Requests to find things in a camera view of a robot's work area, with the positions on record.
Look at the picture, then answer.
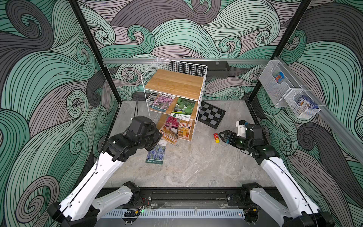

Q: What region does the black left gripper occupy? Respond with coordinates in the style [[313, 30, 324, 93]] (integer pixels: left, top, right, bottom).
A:
[[134, 125, 162, 151]]

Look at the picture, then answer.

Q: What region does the white wire shelf rack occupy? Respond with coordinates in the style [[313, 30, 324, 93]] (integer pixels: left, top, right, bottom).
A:
[[141, 58, 208, 141]]

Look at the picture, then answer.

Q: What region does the blue red toy in bin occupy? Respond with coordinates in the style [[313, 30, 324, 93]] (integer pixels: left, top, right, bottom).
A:
[[274, 72, 285, 84]]

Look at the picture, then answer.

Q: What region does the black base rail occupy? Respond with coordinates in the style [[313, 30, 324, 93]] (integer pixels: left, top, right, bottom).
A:
[[96, 186, 287, 210]]

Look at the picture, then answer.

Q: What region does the black corner frame post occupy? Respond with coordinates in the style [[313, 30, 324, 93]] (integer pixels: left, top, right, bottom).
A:
[[247, 0, 312, 105], [69, 0, 122, 105]]

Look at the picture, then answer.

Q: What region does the white slotted cable duct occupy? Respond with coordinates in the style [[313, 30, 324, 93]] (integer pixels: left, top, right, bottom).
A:
[[99, 208, 246, 219]]

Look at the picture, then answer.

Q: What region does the black grey chessboard box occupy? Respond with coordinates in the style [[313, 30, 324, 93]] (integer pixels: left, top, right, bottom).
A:
[[198, 101, 226, 129]]

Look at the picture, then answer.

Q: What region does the red yellow toy truck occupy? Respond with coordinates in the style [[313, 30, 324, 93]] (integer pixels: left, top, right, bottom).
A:
[[213, 133, 220, 143]]

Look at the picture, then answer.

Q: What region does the clear wall bin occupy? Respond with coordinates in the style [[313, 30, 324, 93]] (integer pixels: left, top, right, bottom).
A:
[[284, 89, 320, 119], [259, 60, 294, 108]]

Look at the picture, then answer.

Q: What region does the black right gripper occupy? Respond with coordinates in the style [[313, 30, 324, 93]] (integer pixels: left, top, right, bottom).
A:
[[221, 129, 252, 151]]

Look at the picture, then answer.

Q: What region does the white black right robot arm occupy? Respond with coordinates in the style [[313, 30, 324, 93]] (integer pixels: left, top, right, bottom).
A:
[[218, 129, 335, 227]]

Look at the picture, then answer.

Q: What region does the black wall tray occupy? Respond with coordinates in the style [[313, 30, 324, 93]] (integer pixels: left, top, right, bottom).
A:
[[184, 61, 230, 82]]

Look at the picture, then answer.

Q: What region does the striped awning shop seed bag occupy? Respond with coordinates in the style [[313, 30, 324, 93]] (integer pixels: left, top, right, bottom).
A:
[[177, 120, 192, 139]]

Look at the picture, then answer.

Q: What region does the green vegetable seed bag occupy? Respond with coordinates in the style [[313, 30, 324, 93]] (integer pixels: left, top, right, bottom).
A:
[[170, 97, 196, 121]]

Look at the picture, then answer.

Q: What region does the magenta flower seed bag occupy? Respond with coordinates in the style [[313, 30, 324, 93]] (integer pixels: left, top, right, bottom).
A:
[[164, 116, 180, 132]]

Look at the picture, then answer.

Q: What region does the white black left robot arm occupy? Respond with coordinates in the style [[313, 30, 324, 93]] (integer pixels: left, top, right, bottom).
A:
[[47, 116, 162, 227]]

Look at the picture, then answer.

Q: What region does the clear wall bin right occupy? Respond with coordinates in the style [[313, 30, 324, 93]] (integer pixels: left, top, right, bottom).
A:
[[284, 89, 320, 119]]

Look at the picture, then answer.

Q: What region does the left black corner frame post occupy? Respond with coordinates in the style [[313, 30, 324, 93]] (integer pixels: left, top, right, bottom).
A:
[[69, 0, 122, 105]]

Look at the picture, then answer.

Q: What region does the pink cosmos flower seed bag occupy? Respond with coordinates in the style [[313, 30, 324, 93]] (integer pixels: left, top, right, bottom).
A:
[[150, 93, 175, 112]]

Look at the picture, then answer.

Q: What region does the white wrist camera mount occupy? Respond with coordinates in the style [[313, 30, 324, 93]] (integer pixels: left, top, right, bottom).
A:
[[235, 120, 249, 138]]

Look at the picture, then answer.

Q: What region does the blue white packet in bin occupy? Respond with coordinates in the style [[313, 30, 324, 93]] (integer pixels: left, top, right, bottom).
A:
[[293, 95, 319, 112]]

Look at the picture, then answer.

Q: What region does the lavender flower seed bag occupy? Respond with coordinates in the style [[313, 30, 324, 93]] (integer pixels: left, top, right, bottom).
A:
[[146, 140, 167, 165]]

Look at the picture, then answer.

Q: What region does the clear wall bin left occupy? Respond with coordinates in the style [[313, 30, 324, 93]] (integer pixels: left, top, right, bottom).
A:
[[259, 60, 294, 108]]

